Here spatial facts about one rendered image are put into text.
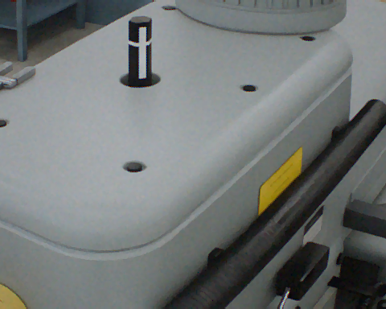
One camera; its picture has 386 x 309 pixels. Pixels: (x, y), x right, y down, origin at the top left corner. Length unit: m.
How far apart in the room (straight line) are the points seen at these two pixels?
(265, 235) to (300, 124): 0.13
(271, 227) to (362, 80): 0.45
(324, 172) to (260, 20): 0.18
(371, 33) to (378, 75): 0.15
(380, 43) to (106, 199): 0.75
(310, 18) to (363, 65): 0.30
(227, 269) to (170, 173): 0.10
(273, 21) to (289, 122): 0.15
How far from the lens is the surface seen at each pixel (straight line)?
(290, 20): 0.96
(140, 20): 0.82
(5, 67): 0.88
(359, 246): 1.29
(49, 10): 6.15
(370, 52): 1.30
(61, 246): 0.68
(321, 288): 1.13
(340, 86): 0.96
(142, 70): 0.84
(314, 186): 0.86
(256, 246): 0.77
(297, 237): 0.98
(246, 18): 0.95
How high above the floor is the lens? 2.23
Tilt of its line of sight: 28 degrees down
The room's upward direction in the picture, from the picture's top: straight up
